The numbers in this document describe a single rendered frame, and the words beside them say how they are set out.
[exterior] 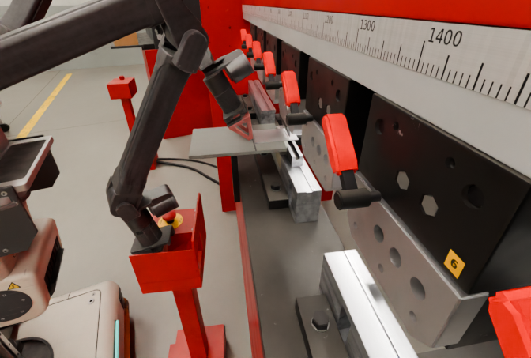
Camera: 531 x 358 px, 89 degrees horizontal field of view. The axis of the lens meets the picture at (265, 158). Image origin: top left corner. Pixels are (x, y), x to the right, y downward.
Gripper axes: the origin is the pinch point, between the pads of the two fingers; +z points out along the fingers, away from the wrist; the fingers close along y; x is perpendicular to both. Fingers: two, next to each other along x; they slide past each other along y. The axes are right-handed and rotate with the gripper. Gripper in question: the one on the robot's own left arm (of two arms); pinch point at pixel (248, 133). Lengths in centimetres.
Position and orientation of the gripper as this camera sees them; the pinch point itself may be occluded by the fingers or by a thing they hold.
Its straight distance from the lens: 81.2
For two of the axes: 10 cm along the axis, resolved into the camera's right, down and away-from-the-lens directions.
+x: -8.8, 4.7, 1.1
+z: 4.6, 7.3, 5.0
